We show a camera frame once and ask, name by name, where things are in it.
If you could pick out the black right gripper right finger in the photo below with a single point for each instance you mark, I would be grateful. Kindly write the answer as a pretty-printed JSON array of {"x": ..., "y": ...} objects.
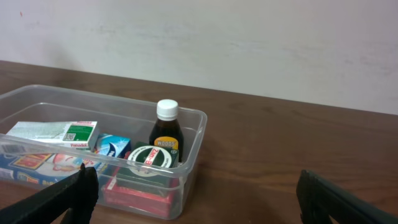
[{"x": 321, "y": 201}]

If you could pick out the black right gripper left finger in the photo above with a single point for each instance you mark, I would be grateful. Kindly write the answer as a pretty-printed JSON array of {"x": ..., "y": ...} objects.
[{"x": 74, "y": 197}]

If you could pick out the white green Panadol box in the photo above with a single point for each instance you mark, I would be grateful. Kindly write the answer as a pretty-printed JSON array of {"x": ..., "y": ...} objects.
[{"x": 80, "y": 135}]

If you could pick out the blue fever medicine box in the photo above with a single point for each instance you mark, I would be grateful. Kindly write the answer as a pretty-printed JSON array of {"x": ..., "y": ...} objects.
[{"x": 18, "y": 163}]

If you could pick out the red medicine box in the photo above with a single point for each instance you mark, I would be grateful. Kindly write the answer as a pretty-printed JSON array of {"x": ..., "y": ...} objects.
[{"x": 148, "y": 192}]

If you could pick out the dark bottle white cap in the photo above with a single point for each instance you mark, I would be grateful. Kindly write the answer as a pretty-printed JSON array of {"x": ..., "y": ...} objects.
[{"x": 167, "y": 131}]

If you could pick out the clear plastic container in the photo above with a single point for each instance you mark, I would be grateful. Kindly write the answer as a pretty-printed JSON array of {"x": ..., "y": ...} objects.
[{"x": 133, "y": 119}]

